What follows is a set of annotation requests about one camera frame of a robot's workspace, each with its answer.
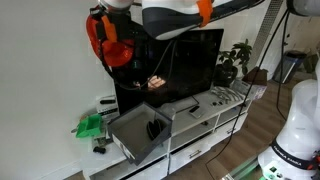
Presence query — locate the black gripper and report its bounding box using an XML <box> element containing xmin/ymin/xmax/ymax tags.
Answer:
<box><xmin>95</xmin><ymin>11</ymin><xmax>145</xmax><ymax>42</ymax></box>

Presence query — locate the red hat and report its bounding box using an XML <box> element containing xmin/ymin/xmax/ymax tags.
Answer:
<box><xmin>85</xmin><ymin>13</ymin><xmax>136</xmax><ymax>68</ymax></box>

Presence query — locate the black flat screen television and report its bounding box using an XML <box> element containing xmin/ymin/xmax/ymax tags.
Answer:
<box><xmin>109</xmin><ymin>28</ymin><xmax>224</xmax><ymax>114</ymax></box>

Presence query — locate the white television cabinet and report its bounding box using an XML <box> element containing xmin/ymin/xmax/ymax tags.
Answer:
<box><xmin>81</xmin><ymin>88</ymin><xmax>253</xmax><ymax>180</ymax></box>

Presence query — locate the white box with black print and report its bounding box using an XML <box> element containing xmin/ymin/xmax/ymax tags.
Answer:
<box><xmin>95</xmin><ymin>94</ymin><xmax>120</xmax><ymax>119</ymax></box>

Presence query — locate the green plastic container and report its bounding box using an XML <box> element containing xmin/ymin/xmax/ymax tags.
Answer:
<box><xmin>75</xmin><ymin>114</ymin><xmax>103</xmax><ymax>139</ymax></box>

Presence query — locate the clear plastic cup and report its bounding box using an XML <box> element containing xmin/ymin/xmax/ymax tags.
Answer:
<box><xmin>159</xmin><ymin>102</ymin><xmax>178</xmax><ymax>118</ymax></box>

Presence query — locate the grey open storage box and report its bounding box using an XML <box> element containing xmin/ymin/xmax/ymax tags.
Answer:
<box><xmin>106</xmin><ymin>101</ymin><xmax>173</xmax><ymax>166</ymax></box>

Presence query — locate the small black object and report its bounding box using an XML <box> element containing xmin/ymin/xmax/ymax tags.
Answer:
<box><xmin>92</xmin><ymin>145</ymin><xmax>107</xmax><ymax>155</ymax></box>

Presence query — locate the grey remote control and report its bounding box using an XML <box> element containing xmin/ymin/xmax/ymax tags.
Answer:
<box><xmin>188</xmin><ymin>105</ymin><xmax>205</xmax><ymax>119</ymax></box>

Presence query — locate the dark round plant pot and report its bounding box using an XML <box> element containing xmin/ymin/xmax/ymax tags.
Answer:
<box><xmin>213</xmin><ymin>64</ymin><xmax>238</xmax><ymax>88</ymax></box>

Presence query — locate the green leafy plant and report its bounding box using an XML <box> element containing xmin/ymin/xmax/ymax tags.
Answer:
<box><xmin>218</xmin><ymin>38</ymin><xmax>253</xmax><ymax>76</ymax></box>

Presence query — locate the striped grey white cloth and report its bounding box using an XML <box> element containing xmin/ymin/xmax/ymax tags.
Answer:
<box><xmin>210</xmin><ymin>85</ymin><xmax>246</xmax><ymax>104</ymax></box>

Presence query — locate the brown cardboard box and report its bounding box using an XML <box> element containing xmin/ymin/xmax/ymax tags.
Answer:
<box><xmin>242</xmin><ymin>66</ymin><xmax>269</xmax><ymax>87</ymax></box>

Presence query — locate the white perforated vent panel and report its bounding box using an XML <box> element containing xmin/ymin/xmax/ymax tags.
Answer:
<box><xmin>249</xmin><ymin>0</ymin><xmax>284</xmax><ymax>69</ymax></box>

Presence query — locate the white printed carton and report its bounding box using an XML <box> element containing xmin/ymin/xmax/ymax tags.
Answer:
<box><xmin>233</xmin><ymin>79</ymin><xmax>268</xmax><ymax>101</ymax></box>

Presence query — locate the grey trash bin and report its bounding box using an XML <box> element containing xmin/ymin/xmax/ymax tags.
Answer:
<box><xmin>273</xmin><ymin>49</ymin><xmax>307</xmax><ymax>84</ymax></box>

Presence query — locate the green bag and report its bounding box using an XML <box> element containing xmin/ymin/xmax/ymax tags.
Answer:
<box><xmin>303</xmin><ymin>53</ymin><xmax>319</xmax><ymax>73</ymax></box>

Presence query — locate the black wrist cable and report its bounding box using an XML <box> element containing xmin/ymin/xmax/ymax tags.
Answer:
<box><xmin>99</xmin><ymin>39</ymin><xmax>178</xmax><ymax>92</ymax></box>

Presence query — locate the glass television base plate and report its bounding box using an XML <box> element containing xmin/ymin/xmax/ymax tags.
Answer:
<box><xmin>158</xmin><ymin>95</ymin><xmax>200</xmax><ymax>116</ymax></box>

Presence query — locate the white drawer with metal handle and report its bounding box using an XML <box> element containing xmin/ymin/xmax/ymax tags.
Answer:
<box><xmin>169</xmin><ymin>134</ymin><xmax>214</xmax><ymax>174</ymax></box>
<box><xmin>213</xmin><ymin>113</ymin><xmax>248</xmax><ymax>141</ymax></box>

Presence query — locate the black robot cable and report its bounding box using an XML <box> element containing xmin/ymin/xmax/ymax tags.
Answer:
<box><xmin>204</xmin><ymin>8</ymin><xmax>291</xmax><ymax>176</ymax></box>

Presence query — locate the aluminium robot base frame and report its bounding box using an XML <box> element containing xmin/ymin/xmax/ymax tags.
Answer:
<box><xmin>221</xmin><ymin>156</ymin><xmax>268</xmax><ymax>180</ymax></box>

